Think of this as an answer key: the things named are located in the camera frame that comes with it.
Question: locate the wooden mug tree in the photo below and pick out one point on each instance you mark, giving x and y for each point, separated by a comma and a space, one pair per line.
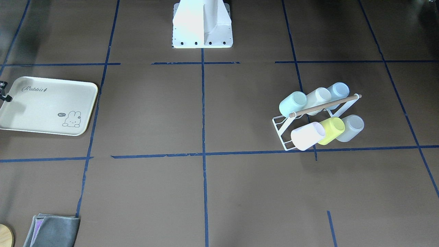
6, 236

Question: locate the grey folded cloth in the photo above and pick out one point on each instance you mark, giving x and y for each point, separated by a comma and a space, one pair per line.
48, 230

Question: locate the cream rabbit tray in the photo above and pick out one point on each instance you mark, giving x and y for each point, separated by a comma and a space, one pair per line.
44, 105

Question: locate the grey cup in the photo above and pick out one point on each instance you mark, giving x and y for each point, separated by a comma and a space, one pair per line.
353, 126

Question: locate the white wire cup rack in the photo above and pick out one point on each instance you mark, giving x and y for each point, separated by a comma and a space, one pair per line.
334, 109

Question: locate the white pedestal column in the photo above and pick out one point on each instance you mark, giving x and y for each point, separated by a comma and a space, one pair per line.
202, 24

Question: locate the light blue cup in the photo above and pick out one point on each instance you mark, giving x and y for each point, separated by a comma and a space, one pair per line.
338, 90

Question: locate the pink cup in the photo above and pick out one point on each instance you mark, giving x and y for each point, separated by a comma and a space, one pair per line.
307, 135

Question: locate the white cup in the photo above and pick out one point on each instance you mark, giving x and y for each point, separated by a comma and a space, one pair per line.
319, 96

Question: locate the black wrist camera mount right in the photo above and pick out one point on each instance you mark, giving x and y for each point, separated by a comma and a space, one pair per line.
3, 95

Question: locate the yellow cup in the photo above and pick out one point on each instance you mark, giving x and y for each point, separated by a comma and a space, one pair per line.
333, 127

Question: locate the green cup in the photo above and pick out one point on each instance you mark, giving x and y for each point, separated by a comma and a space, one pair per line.
296, 101

